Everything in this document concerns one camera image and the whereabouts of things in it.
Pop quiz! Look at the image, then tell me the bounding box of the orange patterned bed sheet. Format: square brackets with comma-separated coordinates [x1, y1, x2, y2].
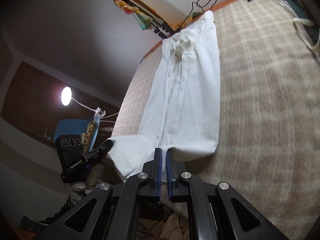
[141, 0, 276, 61]

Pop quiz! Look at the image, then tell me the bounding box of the grey folded tripod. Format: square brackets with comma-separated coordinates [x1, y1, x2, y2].
[120, 0, 181, 40]

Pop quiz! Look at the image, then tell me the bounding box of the cream and green cloth pile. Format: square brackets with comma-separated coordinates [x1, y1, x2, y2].
[277, 0, 319, 55]

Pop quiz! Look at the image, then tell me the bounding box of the colourful floral scarf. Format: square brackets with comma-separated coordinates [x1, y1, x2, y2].
[113, 0, 205, 32]

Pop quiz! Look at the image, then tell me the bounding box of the beige checked bed blanket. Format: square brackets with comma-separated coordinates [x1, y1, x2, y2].
[109, 0, 320, 240]

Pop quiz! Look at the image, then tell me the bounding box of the round desk lamp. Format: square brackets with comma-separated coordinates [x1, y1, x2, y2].
[61, 86, 119, 119]

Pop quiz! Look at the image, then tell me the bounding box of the black power cable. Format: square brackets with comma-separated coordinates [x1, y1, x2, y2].
[179, 0, 218, 29]

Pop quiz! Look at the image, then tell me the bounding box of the white t-shirt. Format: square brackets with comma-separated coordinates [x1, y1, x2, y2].
[109, 10, 221, 180]

